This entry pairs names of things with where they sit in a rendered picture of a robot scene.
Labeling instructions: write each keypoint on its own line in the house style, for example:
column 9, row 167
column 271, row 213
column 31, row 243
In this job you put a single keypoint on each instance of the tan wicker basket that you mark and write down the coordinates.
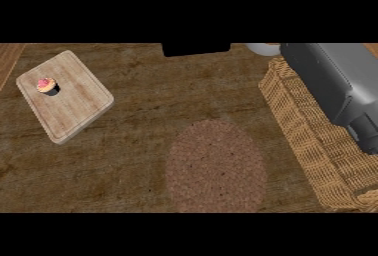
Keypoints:
column 315, row 146

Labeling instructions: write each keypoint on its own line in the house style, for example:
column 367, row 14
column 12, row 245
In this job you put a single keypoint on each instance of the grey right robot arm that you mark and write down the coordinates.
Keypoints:
column 330, row 76

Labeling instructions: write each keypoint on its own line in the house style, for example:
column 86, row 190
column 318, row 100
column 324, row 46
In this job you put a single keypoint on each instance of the pink frosted cupcake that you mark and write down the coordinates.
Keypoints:
column 46, row 85

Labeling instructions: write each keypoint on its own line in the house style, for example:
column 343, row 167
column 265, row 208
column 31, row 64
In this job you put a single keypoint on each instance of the pale wooden cutting board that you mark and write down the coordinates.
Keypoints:
column 74, row 110

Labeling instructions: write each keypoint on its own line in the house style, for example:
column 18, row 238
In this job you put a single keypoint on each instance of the brown woven oval placemat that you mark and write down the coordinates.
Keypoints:
column 216, row 166

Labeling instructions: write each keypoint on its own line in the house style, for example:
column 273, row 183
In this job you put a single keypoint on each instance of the pale grey round object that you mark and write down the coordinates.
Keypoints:
column 263, row 48

